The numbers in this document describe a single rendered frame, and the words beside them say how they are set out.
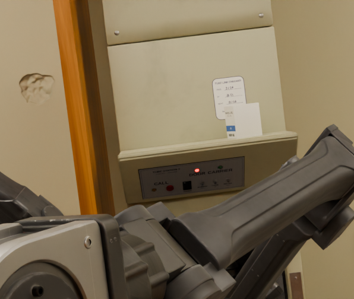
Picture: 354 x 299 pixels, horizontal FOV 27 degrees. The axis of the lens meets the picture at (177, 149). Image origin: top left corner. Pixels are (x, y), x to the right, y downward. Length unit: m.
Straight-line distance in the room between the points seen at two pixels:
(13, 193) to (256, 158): 0.44
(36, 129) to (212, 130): 0.59
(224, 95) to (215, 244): 0.78
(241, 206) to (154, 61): 0.74
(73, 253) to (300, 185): 0.37
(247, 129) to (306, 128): 0.56
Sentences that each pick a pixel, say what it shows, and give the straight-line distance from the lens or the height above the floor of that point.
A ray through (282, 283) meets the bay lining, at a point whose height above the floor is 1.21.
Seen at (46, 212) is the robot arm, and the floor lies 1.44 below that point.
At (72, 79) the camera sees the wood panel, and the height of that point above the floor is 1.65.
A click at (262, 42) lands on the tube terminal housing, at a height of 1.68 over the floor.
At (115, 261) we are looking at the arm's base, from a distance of 0.50.
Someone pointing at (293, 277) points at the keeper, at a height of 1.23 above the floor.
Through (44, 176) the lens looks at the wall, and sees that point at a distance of 1.88.
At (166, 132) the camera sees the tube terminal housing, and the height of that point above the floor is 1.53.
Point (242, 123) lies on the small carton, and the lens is 1.34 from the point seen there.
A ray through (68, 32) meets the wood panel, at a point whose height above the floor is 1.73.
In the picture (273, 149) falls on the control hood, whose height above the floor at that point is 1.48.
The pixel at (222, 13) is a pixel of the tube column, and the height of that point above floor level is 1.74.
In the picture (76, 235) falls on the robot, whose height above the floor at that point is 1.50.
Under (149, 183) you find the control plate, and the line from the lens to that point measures 1.36.
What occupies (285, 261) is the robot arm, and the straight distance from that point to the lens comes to 1.06.
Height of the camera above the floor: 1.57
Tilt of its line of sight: 3 degrees down
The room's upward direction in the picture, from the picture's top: 7 degrees counter-clockwise
